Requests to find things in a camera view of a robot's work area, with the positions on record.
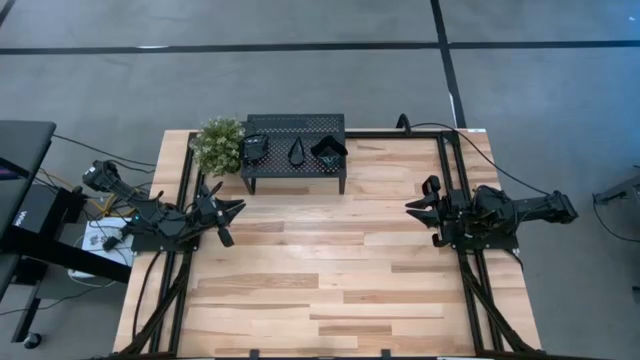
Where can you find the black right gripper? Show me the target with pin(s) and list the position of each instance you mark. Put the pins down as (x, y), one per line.
(454, 215)

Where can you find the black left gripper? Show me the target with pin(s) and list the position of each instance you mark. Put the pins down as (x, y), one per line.
(210, 210)

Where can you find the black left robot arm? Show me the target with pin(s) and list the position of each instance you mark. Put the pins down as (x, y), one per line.
(150, 212)

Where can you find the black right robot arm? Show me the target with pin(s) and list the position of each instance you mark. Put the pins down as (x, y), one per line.
(540, 207)

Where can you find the green potted plant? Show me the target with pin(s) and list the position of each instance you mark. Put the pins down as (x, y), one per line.
(217, 145)

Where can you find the black perforated metal shelf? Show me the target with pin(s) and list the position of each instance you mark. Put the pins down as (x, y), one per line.
(300, 122)

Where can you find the white power strip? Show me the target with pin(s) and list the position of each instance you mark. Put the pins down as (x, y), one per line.
(80, 274)

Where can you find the grey equipment leg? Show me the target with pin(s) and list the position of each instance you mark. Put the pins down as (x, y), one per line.
(620, 192)

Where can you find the black box with white text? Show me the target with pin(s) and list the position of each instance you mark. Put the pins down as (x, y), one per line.
(35, 210)

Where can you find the black desk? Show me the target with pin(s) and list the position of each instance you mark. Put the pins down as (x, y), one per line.
(25, 140)

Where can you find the black caster wheel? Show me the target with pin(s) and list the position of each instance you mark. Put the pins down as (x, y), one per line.
(32, 341)

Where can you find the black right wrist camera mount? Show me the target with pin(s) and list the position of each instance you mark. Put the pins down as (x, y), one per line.
(435, 181)

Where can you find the black aluminium table frame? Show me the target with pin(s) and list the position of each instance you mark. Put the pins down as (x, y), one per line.
(390, 134)

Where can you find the small black bracket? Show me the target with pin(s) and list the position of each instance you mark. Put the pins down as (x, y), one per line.
(386, 354)
(254, 354)

